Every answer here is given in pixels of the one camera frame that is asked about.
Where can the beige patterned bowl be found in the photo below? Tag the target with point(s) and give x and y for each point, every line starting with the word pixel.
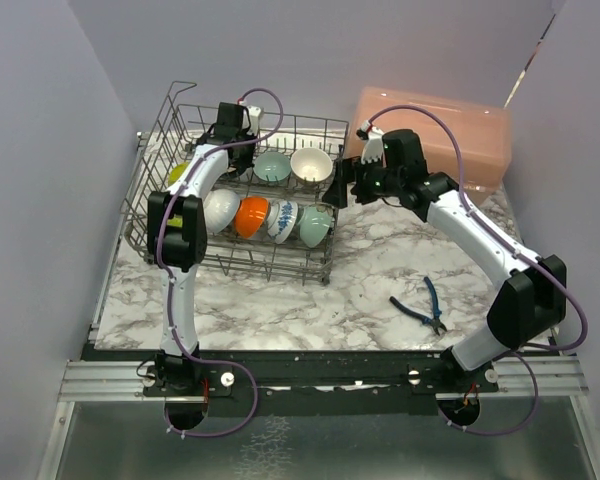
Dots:
pixel 311 165

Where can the grey bowl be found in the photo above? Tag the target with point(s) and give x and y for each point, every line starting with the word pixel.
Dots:
pixel 220 208

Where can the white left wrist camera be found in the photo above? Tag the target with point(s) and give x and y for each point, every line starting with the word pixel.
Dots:
pixel 252 116

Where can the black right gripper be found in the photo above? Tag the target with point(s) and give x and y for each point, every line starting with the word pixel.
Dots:
pixel 337 193

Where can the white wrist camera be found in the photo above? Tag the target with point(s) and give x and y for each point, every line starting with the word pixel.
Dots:
pixel 372 137
pixel 252 116

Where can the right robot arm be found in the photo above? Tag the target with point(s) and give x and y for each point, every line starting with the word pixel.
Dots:
pixel 530 298

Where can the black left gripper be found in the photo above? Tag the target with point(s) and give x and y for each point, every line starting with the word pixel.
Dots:
pixel 245 161

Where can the celadon green bowl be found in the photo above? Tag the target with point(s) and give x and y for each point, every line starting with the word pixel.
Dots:
pixel 314 224

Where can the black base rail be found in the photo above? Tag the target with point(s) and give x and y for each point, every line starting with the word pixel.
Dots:
pixel 286 383

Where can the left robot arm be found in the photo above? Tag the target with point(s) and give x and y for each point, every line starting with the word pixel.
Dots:
pixel 177 233

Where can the grey wire dish rack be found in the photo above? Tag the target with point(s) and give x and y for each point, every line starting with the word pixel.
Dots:
pixel 178 126

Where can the white round bowl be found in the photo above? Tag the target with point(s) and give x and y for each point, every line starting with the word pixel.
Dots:
pixel 251 215

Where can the blue floral bowl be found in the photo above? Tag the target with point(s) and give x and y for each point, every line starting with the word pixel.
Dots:
pixel 281 219

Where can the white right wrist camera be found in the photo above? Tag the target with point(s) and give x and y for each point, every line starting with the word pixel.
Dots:
pixel 372 137

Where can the yellow-green bowl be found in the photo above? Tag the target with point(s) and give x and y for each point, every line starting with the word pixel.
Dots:
pixel 176 173

